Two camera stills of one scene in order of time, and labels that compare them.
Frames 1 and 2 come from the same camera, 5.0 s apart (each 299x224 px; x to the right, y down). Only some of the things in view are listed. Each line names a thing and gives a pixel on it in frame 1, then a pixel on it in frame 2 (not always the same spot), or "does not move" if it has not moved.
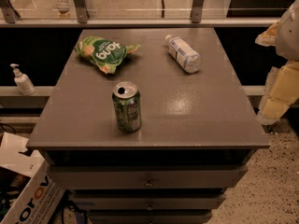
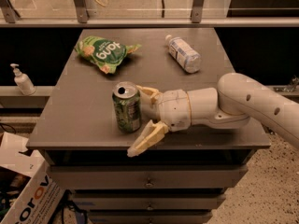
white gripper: x=289 y=35 to x=174 y=110
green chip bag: x=105 y=53 does not move
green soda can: x=126 y=99 does not move
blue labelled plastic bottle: x=183 y=54 does not move
